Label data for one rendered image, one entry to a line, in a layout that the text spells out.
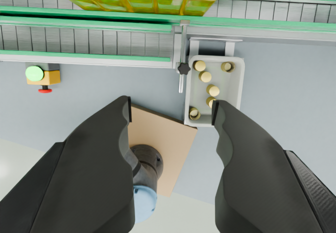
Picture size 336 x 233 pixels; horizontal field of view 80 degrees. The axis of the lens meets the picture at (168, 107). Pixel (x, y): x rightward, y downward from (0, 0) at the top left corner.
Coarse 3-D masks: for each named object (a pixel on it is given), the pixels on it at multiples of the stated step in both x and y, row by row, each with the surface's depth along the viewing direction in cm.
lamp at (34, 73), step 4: (28, 68) 59; (32, 68) 59; (36, 68) 59; (40, 68) 61; (28, 72) 59; (32, 72) 59; (36, 72) 59; (40, 72) 60; (28, 76) 59; (32, 76) 59; (36, 76) 59; (40, 76) 60; (32, 80) 60; (36, 80) 60
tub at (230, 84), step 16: (192, 64) 68; (208, 64) 68; (240, 64) 61; (192, 80) 69; (224, 80) 69; (240, 80) 62; (192, 96) 70; (208, 96) 70; (224, 96) 70; (240, 96) 63; (208, 112) 71
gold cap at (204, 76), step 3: (201, 72) 66; (204, 72) 64; (207, 72) 64; (198, 75) 68; (201, 75) 64; (204, 75) 64; (207, 75) 64; (210, 75) 64; (201, 78) 64; (204, 78) 64; (207, 78) 64; (210, 78) 64; (204, 81) 65; (207, 81) 65
